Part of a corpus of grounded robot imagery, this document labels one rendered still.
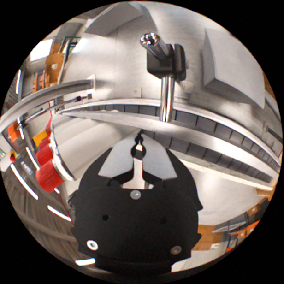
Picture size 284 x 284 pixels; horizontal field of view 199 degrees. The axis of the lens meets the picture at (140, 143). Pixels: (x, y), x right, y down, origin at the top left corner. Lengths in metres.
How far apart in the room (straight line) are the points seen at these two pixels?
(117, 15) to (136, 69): 0.27
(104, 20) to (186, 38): 0.28
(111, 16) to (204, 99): 0.40
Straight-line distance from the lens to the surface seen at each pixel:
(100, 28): 0.44
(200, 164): 0.16
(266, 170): 0.17
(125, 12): 0.40
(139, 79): 0.24
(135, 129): 0.16
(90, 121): 0.16
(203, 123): 0.16
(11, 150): 0.51
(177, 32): 0.28
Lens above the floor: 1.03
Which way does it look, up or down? 46 degrees down
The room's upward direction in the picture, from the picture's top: 132 degrees counter-clockwise
